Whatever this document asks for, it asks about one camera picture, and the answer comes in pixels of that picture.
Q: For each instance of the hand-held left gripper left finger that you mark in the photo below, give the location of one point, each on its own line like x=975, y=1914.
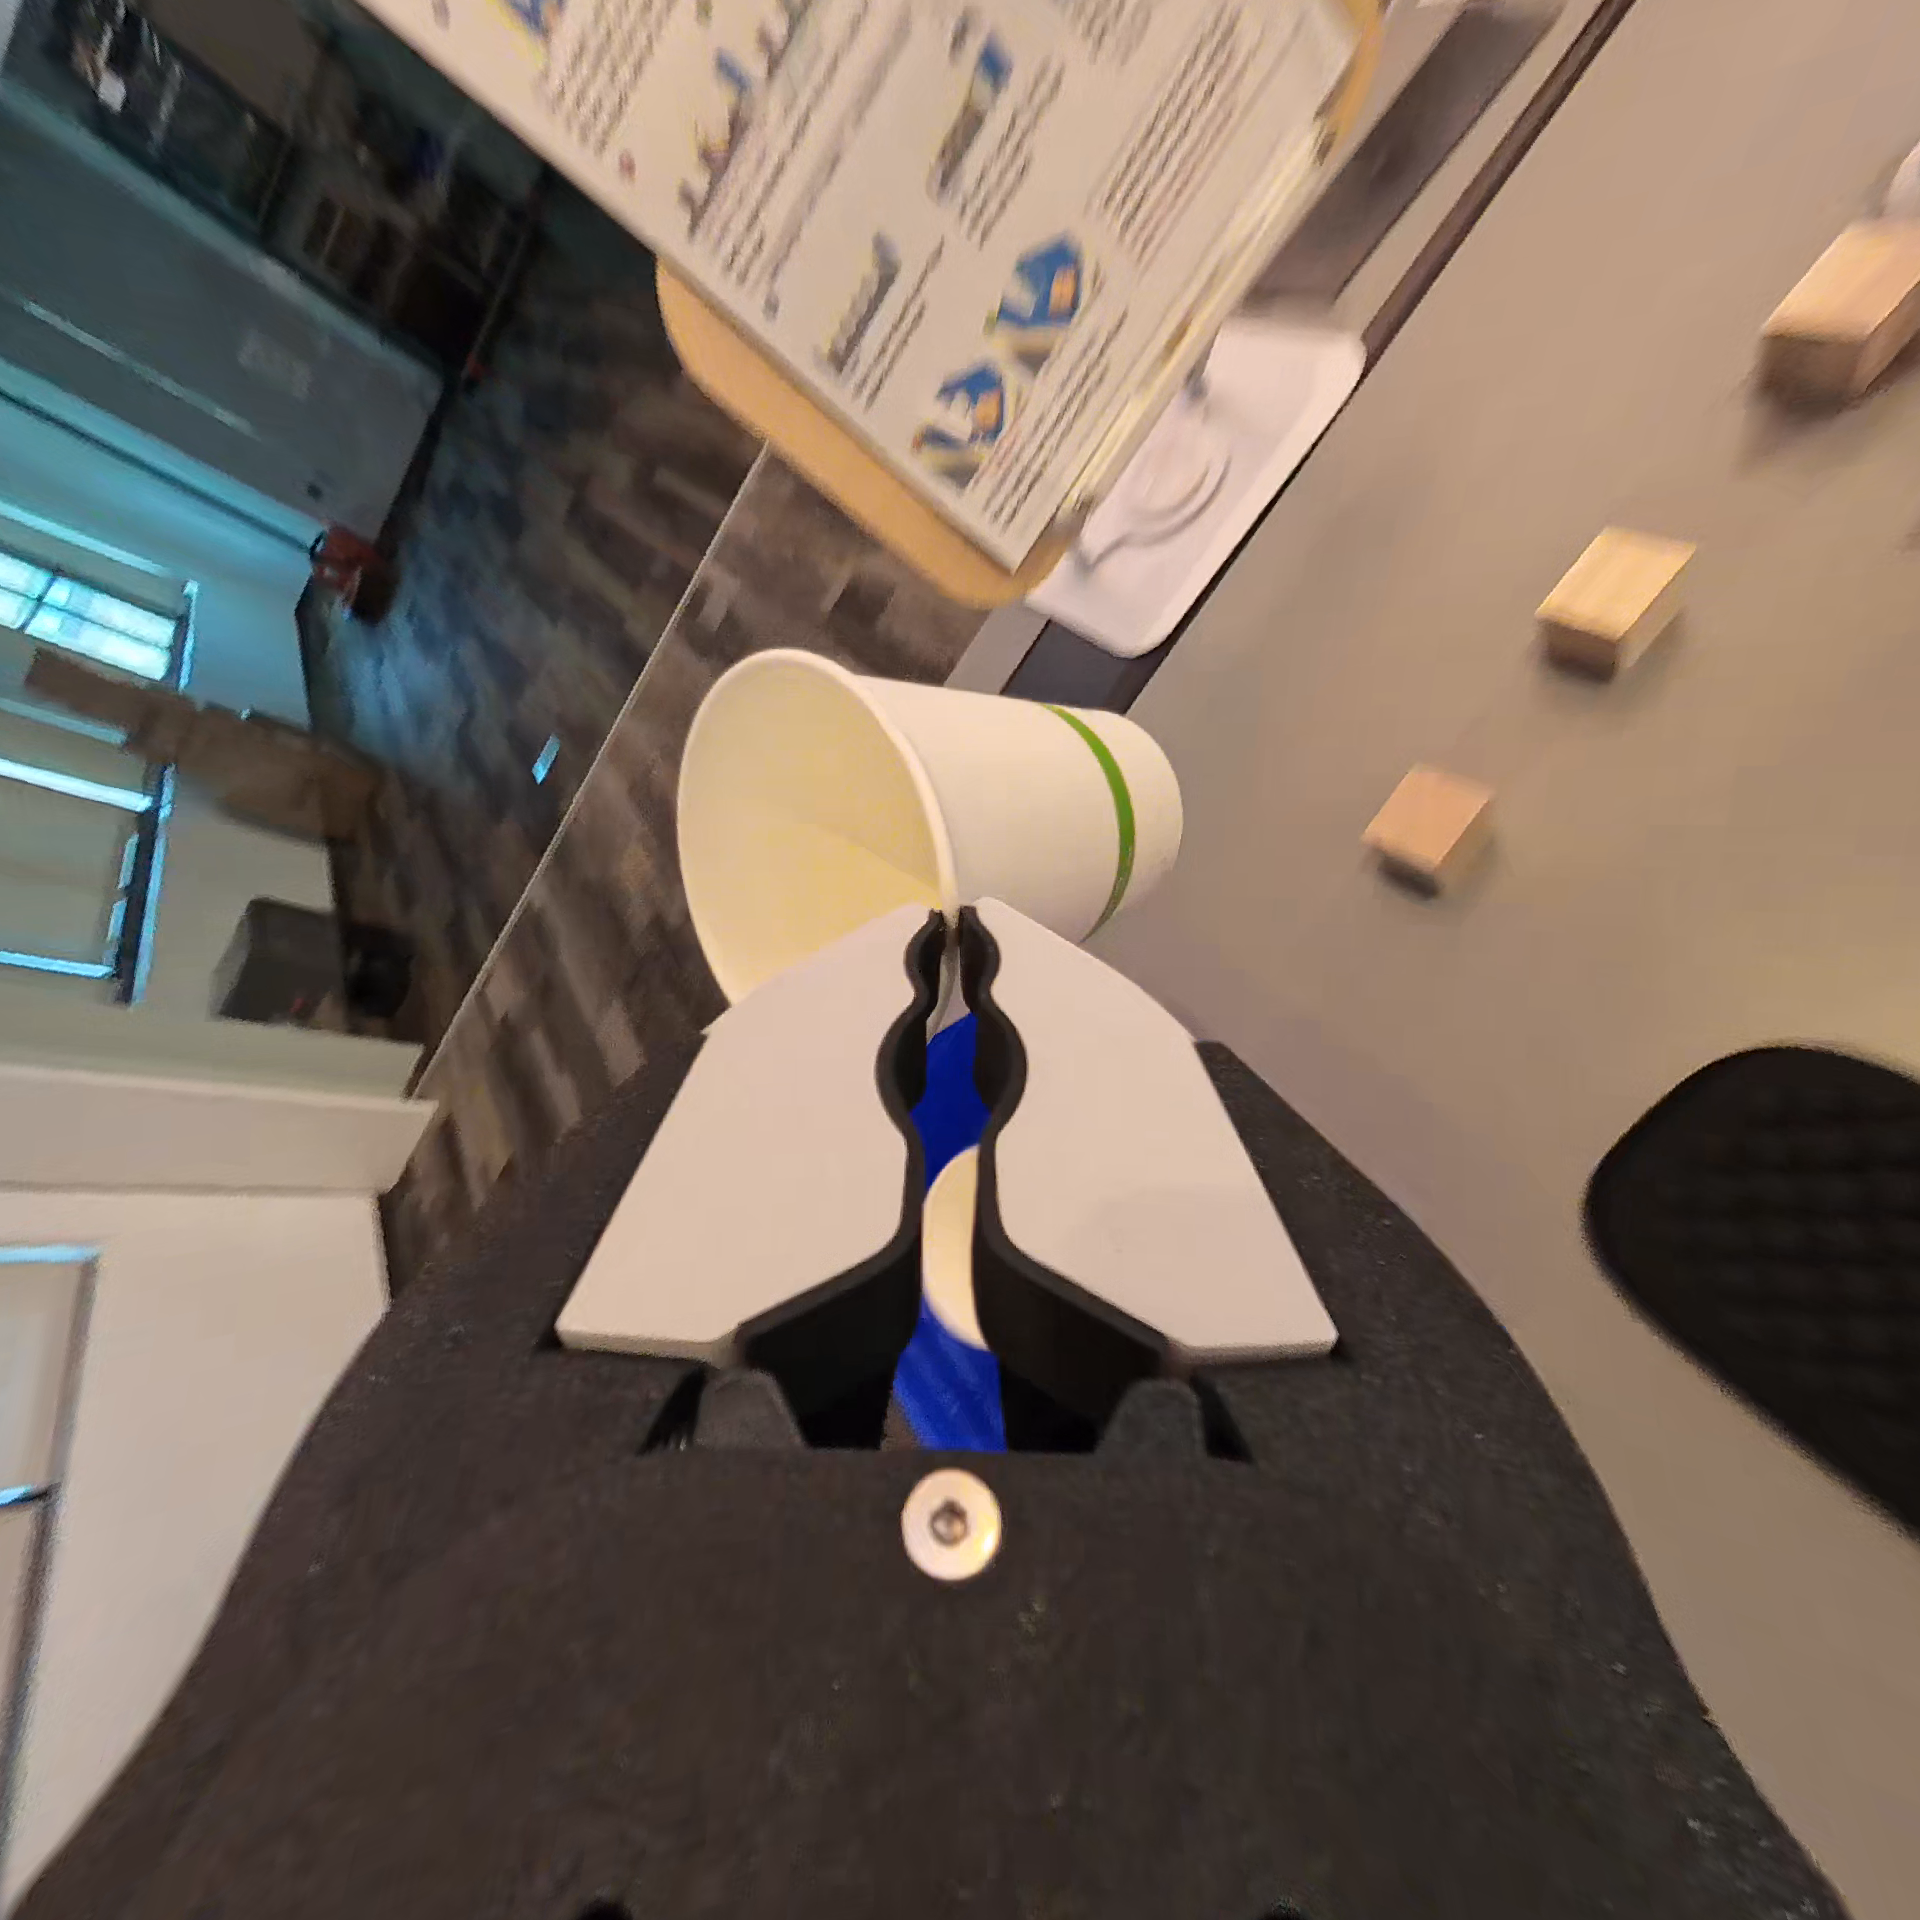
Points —
x=749, y=1185

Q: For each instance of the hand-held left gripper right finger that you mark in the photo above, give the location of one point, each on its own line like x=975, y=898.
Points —
x=1154, y=1185

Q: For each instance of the white paper cup green band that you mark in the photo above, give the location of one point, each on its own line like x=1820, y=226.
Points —
x=1023, y=811
x=951, y=1244

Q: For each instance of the blue plastic bin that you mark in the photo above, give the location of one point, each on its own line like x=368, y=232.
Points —
x=943, y=1080

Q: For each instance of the light wooden cube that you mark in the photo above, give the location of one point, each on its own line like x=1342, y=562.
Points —
x=1427, y=833
x=1612, y=600
x=1840, y=313

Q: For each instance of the dark grey box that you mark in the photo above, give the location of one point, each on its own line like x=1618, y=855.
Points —
x=286, y=969

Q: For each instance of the black quilted wrist rest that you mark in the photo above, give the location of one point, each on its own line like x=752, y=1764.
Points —
x=1768, y=1293

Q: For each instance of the small red object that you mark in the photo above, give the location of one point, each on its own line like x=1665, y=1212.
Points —
x=353, y=569

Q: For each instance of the small bright window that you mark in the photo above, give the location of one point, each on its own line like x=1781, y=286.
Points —
x=92, y=615

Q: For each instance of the laminated instruction sheet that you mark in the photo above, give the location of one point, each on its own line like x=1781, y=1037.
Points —
x=899, y=180

